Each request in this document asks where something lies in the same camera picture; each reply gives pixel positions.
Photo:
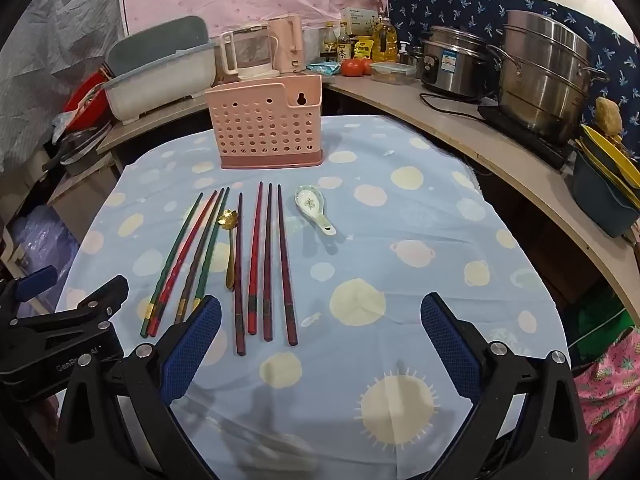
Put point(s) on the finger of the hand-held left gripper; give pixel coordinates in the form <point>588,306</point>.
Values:
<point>35,278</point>
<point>100,294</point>

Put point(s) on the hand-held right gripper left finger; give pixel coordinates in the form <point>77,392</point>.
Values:
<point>192,345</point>

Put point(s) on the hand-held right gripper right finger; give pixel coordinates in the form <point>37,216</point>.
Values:
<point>450,345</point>

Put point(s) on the green chopstick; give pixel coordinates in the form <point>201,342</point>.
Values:
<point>212,250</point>
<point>172,265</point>

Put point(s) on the dark red chopstick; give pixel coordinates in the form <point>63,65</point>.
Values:
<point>239,270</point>
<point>286,270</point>

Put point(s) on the dark brown chopstick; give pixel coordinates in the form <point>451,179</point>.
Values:
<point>269,260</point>

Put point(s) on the gold flower spoon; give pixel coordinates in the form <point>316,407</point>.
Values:
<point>227,219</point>

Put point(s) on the white ceramic spoon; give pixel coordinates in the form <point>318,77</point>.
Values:
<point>307,202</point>

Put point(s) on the pink perforated utensil holder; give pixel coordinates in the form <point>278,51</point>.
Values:
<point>265,125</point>

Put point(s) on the purple plastic bag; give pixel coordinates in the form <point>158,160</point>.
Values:
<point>40,240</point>

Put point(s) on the blue dotted tablecloth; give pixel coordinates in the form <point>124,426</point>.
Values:
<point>400,270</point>

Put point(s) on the dark frying pan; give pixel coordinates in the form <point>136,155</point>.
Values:
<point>80,150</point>

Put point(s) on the green bag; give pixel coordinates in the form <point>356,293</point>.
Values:
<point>600,327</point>

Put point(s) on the pink pineapple printed cloth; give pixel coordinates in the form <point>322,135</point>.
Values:
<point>612,400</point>

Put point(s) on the red basin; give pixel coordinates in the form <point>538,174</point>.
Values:
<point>85,92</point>

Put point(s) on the dark blue dish rack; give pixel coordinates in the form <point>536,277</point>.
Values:
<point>597,195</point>

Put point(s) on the grey striped cloth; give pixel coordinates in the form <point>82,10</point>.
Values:
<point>55,50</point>

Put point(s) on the black induction cooktop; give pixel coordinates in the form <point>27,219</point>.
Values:
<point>505,120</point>

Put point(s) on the grey-blue dish drainer bin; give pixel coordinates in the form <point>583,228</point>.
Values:
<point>160,70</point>

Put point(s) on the yellow plates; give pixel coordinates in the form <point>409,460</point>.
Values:
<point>612,157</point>

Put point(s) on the clear food container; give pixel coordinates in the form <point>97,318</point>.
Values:
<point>392,73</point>

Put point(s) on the yellow sponge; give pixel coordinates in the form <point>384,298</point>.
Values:
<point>608,115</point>

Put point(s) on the steel rice cooker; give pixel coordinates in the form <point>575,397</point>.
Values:
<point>452,62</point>

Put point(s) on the white glass kettle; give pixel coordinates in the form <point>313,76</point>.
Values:
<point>247,52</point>

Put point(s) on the large steel steamer pot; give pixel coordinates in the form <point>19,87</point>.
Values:
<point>545,75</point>

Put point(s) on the small steel pot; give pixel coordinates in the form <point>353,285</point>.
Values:
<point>416,56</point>

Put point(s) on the red tomato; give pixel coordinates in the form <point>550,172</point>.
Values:
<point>366,65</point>
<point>351,66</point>

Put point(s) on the white pump bottle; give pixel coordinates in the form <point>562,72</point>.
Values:
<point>404,52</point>

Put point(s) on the light blue packet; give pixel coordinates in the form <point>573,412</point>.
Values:
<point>322,67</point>

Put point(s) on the yellow seasoning packet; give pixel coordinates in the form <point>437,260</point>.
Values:
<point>363,47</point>

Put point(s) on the yellow cooking oil bottle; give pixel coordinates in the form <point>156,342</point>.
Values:
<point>384,40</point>

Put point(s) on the pink electric kettle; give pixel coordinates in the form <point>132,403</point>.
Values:
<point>286,42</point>

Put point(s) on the white green cardboard box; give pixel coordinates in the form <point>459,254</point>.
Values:
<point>359,21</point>

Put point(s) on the navy printed cloth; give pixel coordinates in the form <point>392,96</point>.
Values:
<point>450,7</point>

